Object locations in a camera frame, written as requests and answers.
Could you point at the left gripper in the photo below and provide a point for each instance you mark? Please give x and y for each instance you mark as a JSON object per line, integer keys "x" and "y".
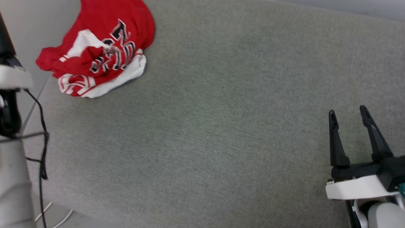
{"x": 11, "y": 77}

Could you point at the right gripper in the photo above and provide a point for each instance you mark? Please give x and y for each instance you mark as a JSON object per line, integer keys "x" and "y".
{"x": 357, "y": 186}

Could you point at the red and white jersey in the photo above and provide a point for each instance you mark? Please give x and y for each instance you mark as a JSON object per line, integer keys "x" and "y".
{"x": 126, "y": 19}

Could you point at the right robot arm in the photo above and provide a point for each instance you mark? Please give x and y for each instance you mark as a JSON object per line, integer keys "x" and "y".
{"x": 384, "y": 215}

